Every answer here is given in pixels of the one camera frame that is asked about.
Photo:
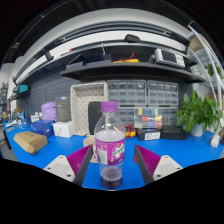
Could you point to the black box with white label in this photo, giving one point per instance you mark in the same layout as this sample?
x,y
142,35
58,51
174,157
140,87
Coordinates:
x,y
149,134

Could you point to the black flat case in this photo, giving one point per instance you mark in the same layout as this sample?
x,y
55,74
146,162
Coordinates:
x,y
174,132

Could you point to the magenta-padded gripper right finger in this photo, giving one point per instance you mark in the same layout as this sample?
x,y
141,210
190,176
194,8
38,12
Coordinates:
x,y
148,159

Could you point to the clear bottle purple cap label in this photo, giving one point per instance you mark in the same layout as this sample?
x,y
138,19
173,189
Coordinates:
x,y
110,146

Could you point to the beige ceramic mug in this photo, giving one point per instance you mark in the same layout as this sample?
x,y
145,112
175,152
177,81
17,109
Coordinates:
x,y
88,140

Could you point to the dark grey shelf unit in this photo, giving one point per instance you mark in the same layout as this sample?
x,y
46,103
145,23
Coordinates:
x,y
133,70

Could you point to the brown cardboard box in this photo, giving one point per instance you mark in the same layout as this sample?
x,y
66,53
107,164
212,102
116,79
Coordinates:
x,y
30,141

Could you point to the clear box of coloured parts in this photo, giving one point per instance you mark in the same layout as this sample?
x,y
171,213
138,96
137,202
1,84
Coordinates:
x,y
148,118

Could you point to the flat round red coaster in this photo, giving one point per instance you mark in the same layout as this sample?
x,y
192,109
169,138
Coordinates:
x,y
134,159

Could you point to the blue box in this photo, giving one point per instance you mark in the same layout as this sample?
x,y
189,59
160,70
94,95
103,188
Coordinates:
x,y
41,128

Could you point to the white metal rack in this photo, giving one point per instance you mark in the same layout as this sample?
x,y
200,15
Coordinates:
x,y
210,60

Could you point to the purple plastic bag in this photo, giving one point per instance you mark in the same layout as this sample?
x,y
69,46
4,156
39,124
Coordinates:
x,y
49,110

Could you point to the dark grey upright box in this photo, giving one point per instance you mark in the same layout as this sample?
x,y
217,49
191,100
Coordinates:
x,y
63,109

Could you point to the black rectangular speaker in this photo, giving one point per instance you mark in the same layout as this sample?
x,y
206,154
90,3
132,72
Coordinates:
x,y
94,116

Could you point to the yellow multimeter with red leads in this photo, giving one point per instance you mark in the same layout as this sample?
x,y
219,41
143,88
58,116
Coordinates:
x,y
130,132

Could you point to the grey small-parts drawer cabinet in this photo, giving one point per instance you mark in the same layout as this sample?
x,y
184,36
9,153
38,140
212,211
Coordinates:
x,y
126,92
170,116
162,93
126,116

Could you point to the green potted plant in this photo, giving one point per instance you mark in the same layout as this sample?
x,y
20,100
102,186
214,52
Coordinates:
x,y
196,111

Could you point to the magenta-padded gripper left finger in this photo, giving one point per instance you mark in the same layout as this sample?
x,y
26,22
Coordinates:
x,y
78,160

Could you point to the white perforated tray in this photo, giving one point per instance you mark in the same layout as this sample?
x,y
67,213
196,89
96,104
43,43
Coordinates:
x,y
80,106

